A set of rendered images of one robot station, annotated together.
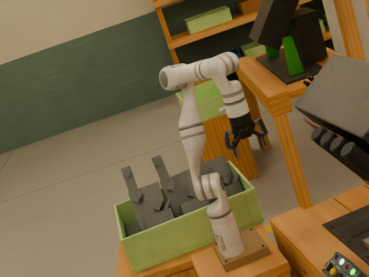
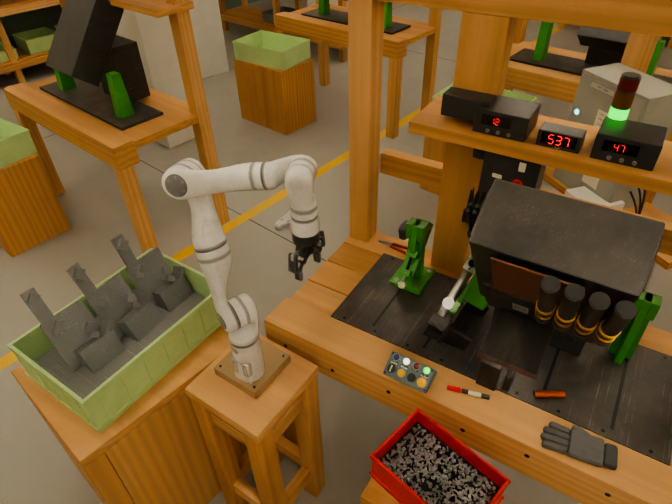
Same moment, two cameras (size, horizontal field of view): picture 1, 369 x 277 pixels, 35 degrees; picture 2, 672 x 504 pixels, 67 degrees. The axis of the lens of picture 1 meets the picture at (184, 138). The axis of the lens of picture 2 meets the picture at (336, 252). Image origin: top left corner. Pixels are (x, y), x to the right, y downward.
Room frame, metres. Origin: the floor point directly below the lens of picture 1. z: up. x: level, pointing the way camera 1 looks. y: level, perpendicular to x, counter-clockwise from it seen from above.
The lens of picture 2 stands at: (1.11, 0.58, 2.25)
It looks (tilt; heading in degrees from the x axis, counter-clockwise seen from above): 39 degrees down; 310
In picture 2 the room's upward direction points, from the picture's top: 2 degrees counter-clockwise
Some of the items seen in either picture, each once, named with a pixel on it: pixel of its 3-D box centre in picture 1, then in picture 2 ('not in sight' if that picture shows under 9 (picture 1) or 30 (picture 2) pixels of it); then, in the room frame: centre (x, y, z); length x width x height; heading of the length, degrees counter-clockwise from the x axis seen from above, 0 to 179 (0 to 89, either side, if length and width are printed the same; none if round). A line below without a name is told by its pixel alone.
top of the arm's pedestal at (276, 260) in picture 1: (237, 262); (253, 380); (2.01, -0.04, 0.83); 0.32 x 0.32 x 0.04; 5
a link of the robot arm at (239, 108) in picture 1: (234, 104); (299, 217); (1.89, -0.19, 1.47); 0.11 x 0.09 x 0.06; 7
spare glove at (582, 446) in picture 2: not in sight; (578, 442); (1.08, -0.42, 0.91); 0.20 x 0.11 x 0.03; 14
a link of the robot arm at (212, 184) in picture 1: (213, 195); (241, 320); (2.01, -0.03, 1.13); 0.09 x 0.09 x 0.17; 76
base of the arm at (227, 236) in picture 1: (226, 231); (247, 354); (2.01, -0.03, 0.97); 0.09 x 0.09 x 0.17; 11
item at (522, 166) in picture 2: not in sight; (513, 169); (1.57, -0.85, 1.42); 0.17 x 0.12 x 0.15; 7
